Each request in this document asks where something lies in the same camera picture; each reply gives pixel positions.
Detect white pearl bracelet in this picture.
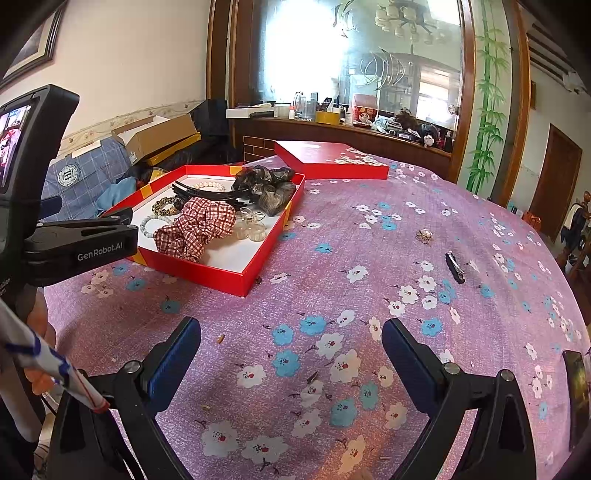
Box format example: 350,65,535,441
138,214,174,240

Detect leopard print scrunchie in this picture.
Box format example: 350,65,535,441
152,196,184,217

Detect black claw hair clip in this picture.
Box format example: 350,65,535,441
172,181,249,210

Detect red plaid scrunchie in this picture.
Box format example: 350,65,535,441
153,197,236,263

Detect dark grey mesh scrunchie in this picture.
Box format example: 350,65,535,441
232,166,297,216

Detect red jewelry box tray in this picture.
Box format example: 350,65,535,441
107,165,305,297

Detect person left hand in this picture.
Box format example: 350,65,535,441
19,289,60,395

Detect blue clothes pile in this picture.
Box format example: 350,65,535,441
42,139,136,222

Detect black smartphone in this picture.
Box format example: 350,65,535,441
562,350,590,451

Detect cardboard box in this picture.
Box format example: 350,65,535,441
111,114,201,165

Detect striped ribbon tag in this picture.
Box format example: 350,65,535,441
1,301,110,414

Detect purple floral bedspread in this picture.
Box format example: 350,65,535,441
45,163,590,479

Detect small black hair clip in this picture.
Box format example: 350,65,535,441
445,251,466,284

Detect clear round hair clips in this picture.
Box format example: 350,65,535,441
233,207,266,243

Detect wooden dresser counter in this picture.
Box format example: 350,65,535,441
229,117,452,180

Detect gold brooch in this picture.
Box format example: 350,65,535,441
416,229,434,245

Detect brown wooden door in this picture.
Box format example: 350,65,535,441
529,124,582,241

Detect red floral box lid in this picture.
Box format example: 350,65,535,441
274,140,389,180

